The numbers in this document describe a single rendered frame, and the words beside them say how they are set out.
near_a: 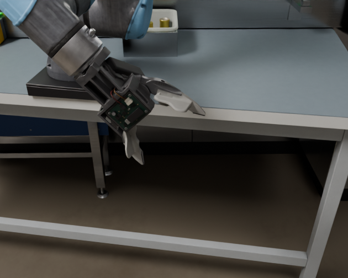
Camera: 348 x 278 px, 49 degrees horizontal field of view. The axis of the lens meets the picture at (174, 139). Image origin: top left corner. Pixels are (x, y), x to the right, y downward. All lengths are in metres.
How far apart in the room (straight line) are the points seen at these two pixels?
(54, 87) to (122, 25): 0.23
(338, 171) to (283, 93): 0.26
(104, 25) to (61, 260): 0.97
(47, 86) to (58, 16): 0.44
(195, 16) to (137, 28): 0.58
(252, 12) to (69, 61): 1.01
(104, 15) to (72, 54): 0.36
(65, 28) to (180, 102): 0.21
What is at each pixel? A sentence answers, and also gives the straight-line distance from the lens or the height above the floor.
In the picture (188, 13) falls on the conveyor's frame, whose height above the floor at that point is 0.81.
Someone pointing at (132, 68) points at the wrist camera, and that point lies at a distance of 0.70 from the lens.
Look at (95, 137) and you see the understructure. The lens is 1.62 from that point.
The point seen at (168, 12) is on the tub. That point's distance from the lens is 1.41.
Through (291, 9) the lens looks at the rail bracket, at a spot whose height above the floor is 0.82.
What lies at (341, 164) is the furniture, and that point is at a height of 0.58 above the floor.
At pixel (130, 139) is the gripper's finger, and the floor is 0.82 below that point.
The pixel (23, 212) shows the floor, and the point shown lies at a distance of 1.85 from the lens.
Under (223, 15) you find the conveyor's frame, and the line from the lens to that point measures 1.50.
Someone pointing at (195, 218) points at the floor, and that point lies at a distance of 1.70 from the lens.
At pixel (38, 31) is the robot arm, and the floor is 1.02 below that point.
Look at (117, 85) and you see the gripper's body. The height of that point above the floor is 0.94.
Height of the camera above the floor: 1.20
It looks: 33 degrees down
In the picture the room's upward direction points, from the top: straight up
